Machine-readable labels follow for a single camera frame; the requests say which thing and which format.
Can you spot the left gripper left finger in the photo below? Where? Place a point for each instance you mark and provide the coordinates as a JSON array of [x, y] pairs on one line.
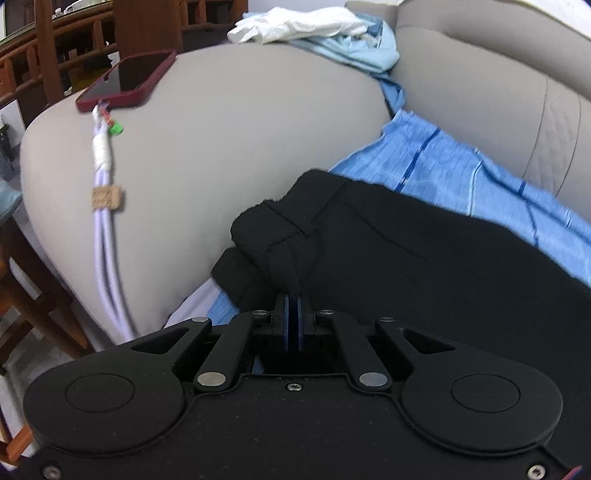
[[281, 316]]

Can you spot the red smartphone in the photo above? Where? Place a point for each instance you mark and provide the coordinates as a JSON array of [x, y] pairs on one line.
[[128, 83]]

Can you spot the white garment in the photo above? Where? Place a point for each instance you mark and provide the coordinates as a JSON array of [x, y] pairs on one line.
[[281, 24]]

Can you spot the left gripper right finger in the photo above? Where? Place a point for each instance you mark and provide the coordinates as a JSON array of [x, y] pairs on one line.
[[305, 323]]

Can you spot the light blue garment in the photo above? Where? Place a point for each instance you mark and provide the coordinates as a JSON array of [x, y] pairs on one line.
[[374, 53]]

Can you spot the black pants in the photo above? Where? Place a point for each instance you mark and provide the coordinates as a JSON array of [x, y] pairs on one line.
[[365, 250]]

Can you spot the beige sofa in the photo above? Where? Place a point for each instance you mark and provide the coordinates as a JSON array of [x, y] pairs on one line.
[[232, 125]]

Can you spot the blue plaid cloth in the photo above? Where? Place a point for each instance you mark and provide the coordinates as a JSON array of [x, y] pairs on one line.
[[415, 158]]

